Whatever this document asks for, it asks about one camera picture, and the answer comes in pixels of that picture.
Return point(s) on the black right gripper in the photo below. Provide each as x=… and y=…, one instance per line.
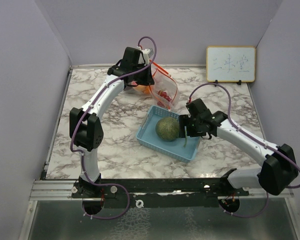
x=185, y=119

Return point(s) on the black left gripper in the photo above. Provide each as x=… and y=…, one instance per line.
x=148, y=79

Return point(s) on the orange fruit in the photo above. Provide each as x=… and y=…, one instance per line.
x=142, y=89

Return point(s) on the green netted melon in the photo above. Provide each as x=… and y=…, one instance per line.
x=167, y=129

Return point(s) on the clear bag orange zipper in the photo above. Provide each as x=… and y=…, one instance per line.
x=164, y=81

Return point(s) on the red grape bunch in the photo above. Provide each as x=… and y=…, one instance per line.
x=164, y=100

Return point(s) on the clear zip bag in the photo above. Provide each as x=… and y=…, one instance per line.
x=130, y=89

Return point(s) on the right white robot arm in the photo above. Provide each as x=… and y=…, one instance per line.
x=277, y=164

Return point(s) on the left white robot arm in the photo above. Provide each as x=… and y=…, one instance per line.
x=85, y=127

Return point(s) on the blue perforated plastic basket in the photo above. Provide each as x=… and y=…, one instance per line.
x=182, y=149

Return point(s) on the small whiteboard with writing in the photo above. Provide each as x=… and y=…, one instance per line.
x=231, y=64

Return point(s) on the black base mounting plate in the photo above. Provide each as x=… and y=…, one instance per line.
x=154, y=201

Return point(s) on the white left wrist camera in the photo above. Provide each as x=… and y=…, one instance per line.
x=145, y=55

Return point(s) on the aluminium front rail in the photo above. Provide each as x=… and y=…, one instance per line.
x=47, y=190

